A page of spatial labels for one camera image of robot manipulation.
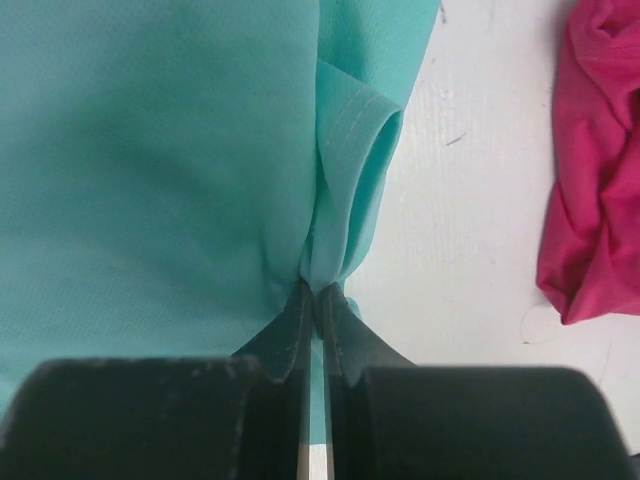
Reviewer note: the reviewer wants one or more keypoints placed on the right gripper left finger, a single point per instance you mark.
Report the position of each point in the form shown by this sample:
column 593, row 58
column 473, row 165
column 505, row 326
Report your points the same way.
column 245, row 416

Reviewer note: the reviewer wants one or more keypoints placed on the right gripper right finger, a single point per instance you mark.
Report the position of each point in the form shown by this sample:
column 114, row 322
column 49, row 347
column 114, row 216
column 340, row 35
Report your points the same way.
column 388, row 418

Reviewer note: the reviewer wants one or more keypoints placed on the teal t shirt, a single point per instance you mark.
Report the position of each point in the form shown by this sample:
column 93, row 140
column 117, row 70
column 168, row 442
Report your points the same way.
column 171, row 169

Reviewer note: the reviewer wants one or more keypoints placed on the folded pink t shirt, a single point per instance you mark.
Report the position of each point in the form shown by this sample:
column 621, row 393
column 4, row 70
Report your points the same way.
column 588, row 263

